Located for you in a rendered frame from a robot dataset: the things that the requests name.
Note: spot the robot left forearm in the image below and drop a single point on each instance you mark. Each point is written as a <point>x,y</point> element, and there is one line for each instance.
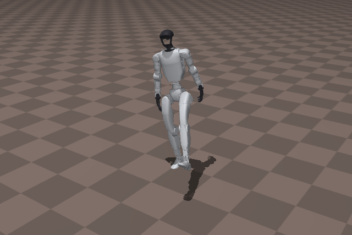
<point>197,79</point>

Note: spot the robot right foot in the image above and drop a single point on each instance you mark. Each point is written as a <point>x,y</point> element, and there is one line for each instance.
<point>175,164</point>

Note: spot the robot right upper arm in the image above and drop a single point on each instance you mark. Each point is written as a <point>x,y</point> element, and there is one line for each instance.
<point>157,66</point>

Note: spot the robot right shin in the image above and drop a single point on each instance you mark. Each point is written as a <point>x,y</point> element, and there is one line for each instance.
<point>175,144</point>

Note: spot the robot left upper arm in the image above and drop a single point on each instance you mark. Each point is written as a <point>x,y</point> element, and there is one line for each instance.
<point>185,54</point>

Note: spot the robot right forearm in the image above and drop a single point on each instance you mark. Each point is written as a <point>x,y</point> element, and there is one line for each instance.
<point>157,87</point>

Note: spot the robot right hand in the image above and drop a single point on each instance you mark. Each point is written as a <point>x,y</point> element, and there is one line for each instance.
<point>158,101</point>

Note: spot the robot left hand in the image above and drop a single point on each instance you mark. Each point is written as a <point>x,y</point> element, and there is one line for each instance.
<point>201,93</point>

